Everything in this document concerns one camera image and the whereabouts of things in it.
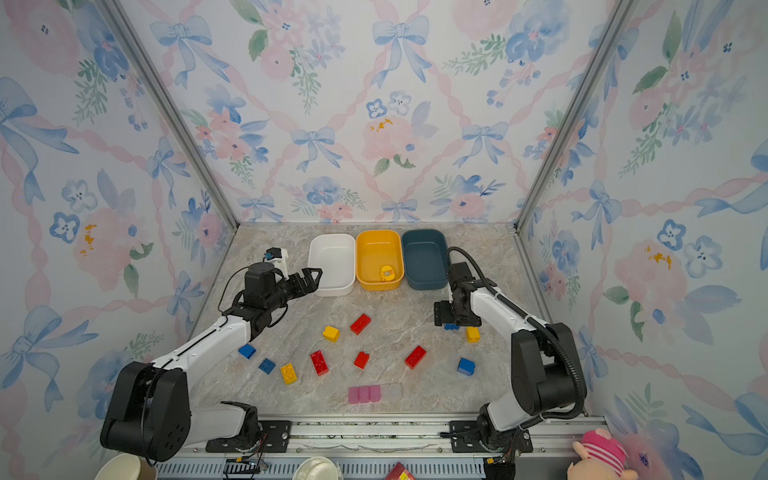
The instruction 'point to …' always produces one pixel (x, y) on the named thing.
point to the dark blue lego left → (267, 366)
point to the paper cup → (127, 466)
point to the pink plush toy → (599, 456)
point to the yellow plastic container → (379, 259)
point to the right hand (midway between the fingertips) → (451, 317)
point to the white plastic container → (335, 255)
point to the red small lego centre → (361, 359)
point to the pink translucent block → (364, 394)
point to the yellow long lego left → (288, 374)
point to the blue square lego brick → (466, 367)
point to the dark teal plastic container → (425, 258)
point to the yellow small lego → (472, 334)
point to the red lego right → (415, 357)
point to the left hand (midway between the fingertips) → (311, 271)
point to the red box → (398, 472)
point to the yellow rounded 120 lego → (387, 273)
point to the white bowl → (318, 468)
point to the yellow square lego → (331, 334)
